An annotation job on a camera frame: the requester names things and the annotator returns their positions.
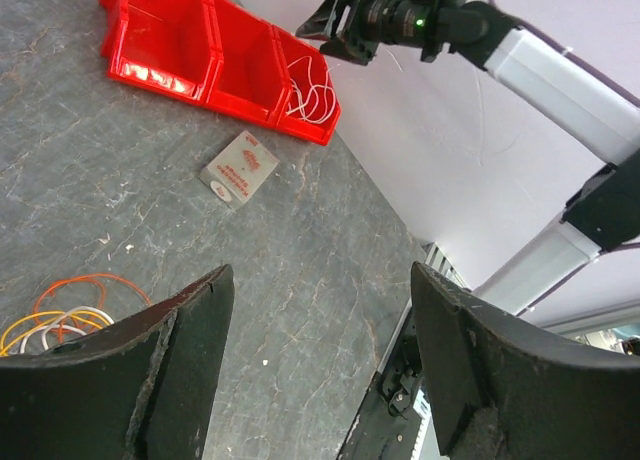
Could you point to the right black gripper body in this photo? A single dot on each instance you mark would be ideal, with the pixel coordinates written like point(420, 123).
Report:
point(358, 27)

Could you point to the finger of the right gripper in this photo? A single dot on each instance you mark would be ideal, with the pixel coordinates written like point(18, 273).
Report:
point(323, 24)

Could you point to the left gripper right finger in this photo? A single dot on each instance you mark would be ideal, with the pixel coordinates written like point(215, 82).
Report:
point(501, 388)

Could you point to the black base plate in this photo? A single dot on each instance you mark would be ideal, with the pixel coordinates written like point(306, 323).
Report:
point(394, 414)

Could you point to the red three-compartment bin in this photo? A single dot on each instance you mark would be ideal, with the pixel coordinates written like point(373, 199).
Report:
point(218, 56)

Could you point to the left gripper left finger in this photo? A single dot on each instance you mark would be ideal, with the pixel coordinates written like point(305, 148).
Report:
point(142, 388)

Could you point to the grey sponge packet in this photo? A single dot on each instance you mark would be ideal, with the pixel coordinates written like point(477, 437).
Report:
point(239, 170)

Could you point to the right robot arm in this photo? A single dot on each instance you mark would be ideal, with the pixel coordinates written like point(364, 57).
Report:
point(603, 216)

